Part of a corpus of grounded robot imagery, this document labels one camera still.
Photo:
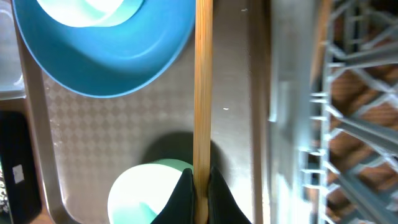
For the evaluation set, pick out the clear plastic waste bin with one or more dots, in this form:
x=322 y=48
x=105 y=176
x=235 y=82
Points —
x=12 y=82

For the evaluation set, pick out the black rectangular waste tray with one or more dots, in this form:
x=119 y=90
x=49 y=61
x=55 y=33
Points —
x=18 y=168

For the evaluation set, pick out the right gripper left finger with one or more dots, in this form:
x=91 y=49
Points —
x=180 y=207

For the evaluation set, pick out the dark blue plate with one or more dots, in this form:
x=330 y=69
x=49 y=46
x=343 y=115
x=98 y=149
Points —
x=107 y=62

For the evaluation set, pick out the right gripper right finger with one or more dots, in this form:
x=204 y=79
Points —
x=222 y=207

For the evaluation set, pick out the light blue bowl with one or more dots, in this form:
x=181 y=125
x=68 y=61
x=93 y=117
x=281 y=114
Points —
x=90 y=13

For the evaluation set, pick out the mint green bowl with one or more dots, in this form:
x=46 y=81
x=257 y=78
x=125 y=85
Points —
x=140 y=193

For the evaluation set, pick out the grey plastic dishwasher rack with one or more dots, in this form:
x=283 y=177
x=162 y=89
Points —
x=333 y=112

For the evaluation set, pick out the brown plastic serving tray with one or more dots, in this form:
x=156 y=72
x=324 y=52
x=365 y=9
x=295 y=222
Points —
x=82 y=144

